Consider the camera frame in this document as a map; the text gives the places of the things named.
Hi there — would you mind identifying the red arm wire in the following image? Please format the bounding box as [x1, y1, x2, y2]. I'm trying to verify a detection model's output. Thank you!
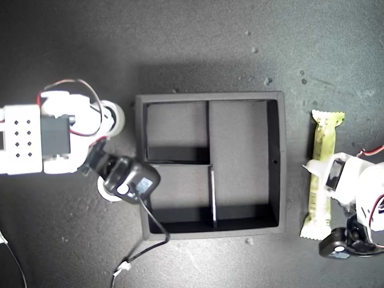
[37, 79, 103, 136]
[356, 145, 384, 157]

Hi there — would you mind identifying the white cable with connector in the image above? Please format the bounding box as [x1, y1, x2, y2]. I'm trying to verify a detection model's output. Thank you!
[112, 260, 133, 288]

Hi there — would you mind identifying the black camera box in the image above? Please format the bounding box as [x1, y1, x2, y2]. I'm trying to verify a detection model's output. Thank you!
[103, 155, 162, 205]
[318, 227, 355, 259]

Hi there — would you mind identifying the black camera bracket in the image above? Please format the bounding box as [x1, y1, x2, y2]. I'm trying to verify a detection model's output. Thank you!
[80, 140, 106, 178]
[344, 214, 384, 257]

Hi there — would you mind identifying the small white tape roll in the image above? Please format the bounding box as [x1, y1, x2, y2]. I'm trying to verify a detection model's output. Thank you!
[97, 176, 124, 204]

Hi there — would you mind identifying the thin black cable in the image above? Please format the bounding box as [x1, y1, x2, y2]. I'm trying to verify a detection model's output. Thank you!
[0, 236, 28, 288]

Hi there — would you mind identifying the large white tape roll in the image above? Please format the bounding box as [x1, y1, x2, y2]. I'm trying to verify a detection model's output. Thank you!
[101, 100, 126, 136]

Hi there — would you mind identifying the black compartment tray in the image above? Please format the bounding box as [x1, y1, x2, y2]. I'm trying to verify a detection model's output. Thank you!
[134, 91, 287, 242]

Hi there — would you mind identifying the printed wrapper snack bar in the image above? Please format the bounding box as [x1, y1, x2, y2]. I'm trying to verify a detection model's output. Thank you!
[299, 109, 346, 241]

